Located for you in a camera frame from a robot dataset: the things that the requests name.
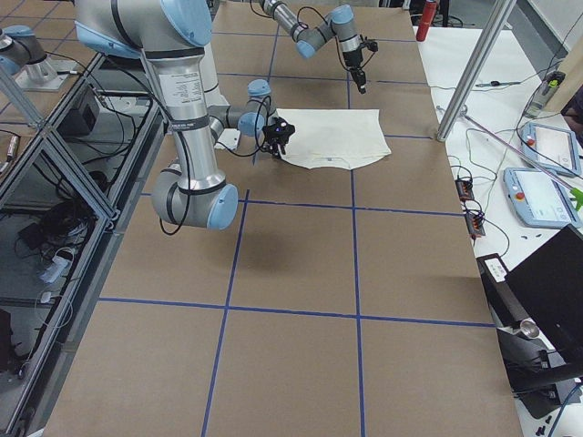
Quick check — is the black monitor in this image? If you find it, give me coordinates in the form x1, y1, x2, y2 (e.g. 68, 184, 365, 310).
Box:
506, 225, 582, 362

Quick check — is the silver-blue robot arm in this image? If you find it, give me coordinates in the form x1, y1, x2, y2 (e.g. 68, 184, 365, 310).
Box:
249, 1, 378, 94
75, 1, 295, 229

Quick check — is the red cylinder bottle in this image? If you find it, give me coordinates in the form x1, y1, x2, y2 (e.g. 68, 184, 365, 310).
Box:
415, 0, 438, 42

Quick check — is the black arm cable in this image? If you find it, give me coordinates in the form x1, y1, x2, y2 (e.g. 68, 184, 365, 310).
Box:
218, 95, 274, 158

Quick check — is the long reacher grabber stick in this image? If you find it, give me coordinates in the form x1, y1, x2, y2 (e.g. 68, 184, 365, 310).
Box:
458, 109, 582, 210

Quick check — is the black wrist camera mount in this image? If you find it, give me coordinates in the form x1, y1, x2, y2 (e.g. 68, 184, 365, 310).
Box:
360, 35, 378, 54
262, 117, 295, 142

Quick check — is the cream long-sleeve cat shirt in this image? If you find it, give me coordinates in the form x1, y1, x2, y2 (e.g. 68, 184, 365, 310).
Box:
278, 109, 391, 170

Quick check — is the teach pendant tablet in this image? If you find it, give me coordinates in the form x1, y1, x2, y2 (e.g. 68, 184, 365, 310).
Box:
503, 168, 582, 229
519, 122, 582, 177

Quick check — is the aluminium frame post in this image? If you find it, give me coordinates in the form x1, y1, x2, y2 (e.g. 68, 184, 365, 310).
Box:
436, 0, 517, 142

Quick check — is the near teach pendant tablet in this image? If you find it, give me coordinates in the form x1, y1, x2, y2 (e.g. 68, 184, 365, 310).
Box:
503, 168, 582, 229

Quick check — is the black labelled box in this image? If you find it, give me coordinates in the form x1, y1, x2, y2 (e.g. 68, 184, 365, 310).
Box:
476, 253, 529, 338

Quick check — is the far teach pendant tablet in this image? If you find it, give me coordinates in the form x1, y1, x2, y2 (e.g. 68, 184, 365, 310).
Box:
519, 122, 582, 177

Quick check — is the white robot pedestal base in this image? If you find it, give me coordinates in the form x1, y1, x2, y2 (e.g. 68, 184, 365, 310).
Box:
199, 43, 240, 151

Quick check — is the clear water bottle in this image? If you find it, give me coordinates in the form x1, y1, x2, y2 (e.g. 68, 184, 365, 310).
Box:
523, 70, 566, 118

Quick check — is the green strap wristwatch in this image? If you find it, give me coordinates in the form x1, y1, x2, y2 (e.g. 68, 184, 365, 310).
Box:
476, 80, 521, 88

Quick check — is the orange black electronics board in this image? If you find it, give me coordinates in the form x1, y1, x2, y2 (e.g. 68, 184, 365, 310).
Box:
455, 178, 475, 202

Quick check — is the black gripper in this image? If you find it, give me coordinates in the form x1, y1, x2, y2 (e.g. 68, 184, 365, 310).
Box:
266, 132, 287, 159
342, 49, 366, 94

